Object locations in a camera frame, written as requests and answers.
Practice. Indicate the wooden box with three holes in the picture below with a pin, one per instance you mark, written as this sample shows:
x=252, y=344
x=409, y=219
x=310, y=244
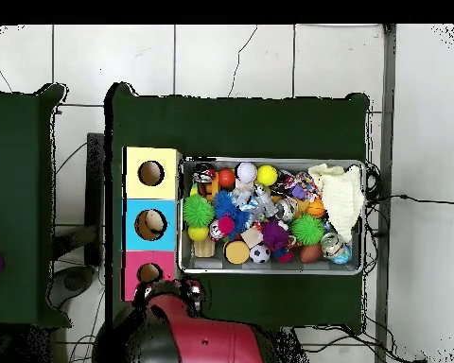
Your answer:
x=151, y=189

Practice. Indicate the grey rounded floor object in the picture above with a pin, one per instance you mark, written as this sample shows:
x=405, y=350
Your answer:
x=73, y=281

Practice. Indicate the blue puffer ball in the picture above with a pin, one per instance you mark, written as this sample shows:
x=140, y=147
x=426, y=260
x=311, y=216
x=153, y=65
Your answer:
x=225, y=204

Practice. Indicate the cream knitted cloth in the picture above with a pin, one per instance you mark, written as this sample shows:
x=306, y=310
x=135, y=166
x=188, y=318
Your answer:
x=340, y=196

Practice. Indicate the small orange ball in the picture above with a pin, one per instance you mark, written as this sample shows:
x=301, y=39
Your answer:
x=227, y=178

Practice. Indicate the small soccer ball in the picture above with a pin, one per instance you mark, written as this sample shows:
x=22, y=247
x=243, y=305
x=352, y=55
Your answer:
x=260, y=253

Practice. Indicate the purple spiky fish toy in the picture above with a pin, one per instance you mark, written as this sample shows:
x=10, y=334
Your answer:
x=274, y=234

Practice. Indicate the orange round sponge disc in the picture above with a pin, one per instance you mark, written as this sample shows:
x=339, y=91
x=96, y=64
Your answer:
x=237, y=252

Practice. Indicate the yellow smiley ball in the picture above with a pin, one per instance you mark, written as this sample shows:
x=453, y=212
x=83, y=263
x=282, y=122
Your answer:
x=267, y=175

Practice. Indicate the green puffer ball with eyes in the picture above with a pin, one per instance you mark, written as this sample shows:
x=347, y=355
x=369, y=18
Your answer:
x=198, y=211

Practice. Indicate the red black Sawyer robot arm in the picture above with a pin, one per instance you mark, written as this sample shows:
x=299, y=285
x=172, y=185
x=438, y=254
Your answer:
x=212, y=340

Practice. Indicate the white baseball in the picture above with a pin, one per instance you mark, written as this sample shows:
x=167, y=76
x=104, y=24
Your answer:
x=246, y=172

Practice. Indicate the grey metal pole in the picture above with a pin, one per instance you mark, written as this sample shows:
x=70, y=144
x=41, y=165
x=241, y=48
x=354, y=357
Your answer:
x=386, y=113

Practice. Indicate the crushed silver can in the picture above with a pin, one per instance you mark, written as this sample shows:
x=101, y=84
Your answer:
x=285, y=210

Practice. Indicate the shallow metal mesh bin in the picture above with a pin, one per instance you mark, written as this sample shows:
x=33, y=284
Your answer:
x=204, y=265

